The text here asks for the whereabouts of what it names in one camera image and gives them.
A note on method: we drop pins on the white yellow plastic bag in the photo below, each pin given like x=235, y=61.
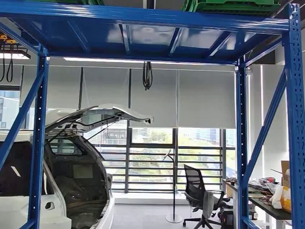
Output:
x=277, y=197

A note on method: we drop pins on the dark workbench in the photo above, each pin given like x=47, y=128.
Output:
x=269, y=208

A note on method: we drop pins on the blue steel shelf rack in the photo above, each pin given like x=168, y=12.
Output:
x=142, y=19

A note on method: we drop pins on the white security camera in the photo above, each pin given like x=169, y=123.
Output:
x=248, y=71

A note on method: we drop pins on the long ceiling light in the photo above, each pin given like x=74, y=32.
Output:
x=95, y=59
x=11, y=56

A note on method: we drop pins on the clear plastic wrap pile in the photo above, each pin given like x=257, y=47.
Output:
x=262, y=186

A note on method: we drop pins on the grey window guard rail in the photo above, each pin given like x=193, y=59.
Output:
x=152, y=175

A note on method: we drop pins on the white car tailgate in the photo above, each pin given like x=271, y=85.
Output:
x=129, y=113

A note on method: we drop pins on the black floor lamp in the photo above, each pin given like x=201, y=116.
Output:
x=174, y=218

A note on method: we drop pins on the black equipment case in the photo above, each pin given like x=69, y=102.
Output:
x=226, y=219

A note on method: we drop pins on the grey jacket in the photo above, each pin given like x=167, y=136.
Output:
x=208, y=205

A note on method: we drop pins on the black mesh office chair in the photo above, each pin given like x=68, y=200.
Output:
x=194, y=183

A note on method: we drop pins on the cardboard box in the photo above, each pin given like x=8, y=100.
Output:
x=285, y=173

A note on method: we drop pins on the pale grey roller blind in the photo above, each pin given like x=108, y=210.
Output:
x=162, y=101
x=105, y=88
x=64, y=88
x=207, y=101

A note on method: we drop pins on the white car body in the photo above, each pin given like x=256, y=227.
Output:
x=9, y=211

